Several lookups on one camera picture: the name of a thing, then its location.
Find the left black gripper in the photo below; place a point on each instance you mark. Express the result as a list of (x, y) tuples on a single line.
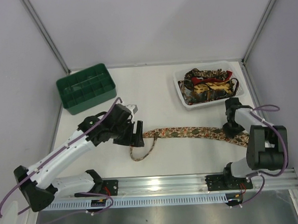
[(134, 133)]

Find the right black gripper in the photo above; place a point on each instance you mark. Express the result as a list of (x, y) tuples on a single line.
[(232, 129)]

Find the floral patterned tie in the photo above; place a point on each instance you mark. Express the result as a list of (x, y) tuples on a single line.
[(213, 133)]

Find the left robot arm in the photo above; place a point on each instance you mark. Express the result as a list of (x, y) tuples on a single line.
[(40, 184)]

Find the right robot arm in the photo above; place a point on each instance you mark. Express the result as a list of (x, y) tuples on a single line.
[(267, 151)]

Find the pile of ties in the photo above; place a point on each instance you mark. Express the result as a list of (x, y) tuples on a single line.
[(201, 86)]

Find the white plastic basket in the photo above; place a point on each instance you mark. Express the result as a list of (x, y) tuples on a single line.
[(224, 65)]

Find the green compartment tray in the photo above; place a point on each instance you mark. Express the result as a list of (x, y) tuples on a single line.
[(85, 89)]

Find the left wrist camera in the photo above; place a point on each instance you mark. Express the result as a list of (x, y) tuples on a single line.
[(132, 108)]

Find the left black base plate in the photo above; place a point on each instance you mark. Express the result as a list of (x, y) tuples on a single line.
[(108, 187)]

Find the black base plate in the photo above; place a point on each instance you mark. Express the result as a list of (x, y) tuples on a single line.
[(108, 187), (219, 182)]

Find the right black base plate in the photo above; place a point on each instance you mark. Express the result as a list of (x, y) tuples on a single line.
[(219, 182)]

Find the white slotted cable duct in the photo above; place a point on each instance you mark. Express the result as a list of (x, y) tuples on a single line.
[(137, 202)]

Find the aluminium mounting rail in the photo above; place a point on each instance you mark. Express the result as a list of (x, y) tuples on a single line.
[(187, 184)]

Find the right frame post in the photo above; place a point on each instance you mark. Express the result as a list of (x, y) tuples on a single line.
[(263, 20)]

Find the frame post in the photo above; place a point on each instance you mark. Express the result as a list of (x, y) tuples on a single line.
[(32, 13), (263, 20)]

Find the left frame post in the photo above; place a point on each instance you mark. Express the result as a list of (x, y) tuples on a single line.
[(32, 13)]

